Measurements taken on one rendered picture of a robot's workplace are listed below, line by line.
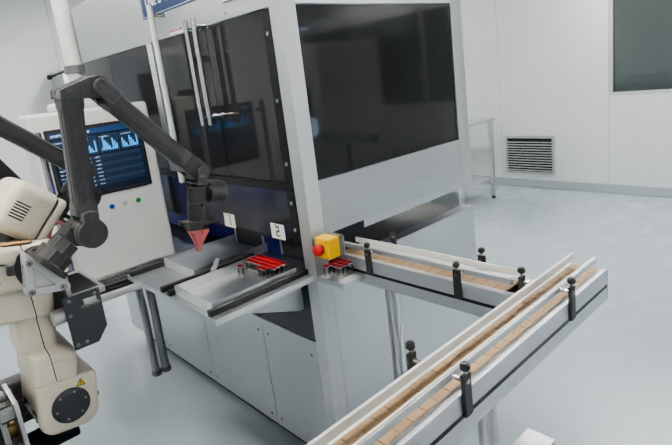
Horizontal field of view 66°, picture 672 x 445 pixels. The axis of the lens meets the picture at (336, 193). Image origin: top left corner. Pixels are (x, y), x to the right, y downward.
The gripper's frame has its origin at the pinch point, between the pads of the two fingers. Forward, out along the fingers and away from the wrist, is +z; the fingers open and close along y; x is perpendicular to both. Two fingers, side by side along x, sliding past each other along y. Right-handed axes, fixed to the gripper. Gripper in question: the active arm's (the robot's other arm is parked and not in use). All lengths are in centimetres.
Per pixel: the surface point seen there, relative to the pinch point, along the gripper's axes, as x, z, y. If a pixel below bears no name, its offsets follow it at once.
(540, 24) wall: 126, -151, 478
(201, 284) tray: 19.9, 18.1, 11.0
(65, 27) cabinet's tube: 95, -81, -8
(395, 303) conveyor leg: -34, 23, 56
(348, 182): -12, -18, 54
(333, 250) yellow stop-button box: -21.2, 3.3, 38.5
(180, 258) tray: 54, 16, 20
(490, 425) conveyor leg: -90, 31, 24
